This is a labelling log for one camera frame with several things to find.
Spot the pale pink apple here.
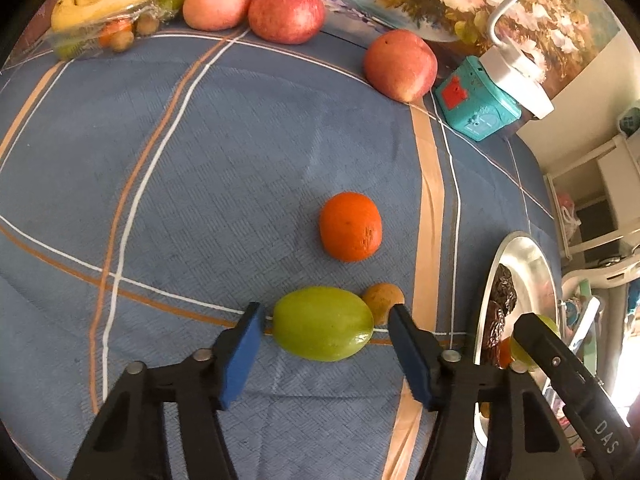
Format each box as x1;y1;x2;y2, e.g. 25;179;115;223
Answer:
182;0;252;31

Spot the large wrinkled red date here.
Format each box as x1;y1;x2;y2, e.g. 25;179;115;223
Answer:
492;262;518;311

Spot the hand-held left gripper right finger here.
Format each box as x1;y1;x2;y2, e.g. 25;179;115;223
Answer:
389;305;573;480

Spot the large red apple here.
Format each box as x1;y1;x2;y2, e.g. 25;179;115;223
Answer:
363;29;438;103

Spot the pink plastic bag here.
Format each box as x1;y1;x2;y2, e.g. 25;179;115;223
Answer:
556;192;582;233

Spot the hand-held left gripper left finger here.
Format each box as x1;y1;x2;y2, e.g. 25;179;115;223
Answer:
67;302;266;480

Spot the small brown longan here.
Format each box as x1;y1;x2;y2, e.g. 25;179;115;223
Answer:
361;282;406;326

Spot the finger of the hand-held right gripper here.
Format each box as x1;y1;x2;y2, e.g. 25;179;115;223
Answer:
511;312;601;401

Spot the white wooden shelf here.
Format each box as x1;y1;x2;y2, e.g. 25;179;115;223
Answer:
542;135;640;261

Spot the round metal plate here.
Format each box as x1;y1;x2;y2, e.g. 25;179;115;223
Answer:
472;231;563;448

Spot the teal toy box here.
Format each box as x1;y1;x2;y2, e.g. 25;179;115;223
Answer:
434;55;521;142

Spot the blue plaid tablecloth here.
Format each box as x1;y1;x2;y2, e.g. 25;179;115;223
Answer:
0;25;561;480

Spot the floral painting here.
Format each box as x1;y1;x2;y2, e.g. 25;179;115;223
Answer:
200;0;626;101

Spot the clear plastic fruit bag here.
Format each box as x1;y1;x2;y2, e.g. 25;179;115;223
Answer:
50;0;188;61

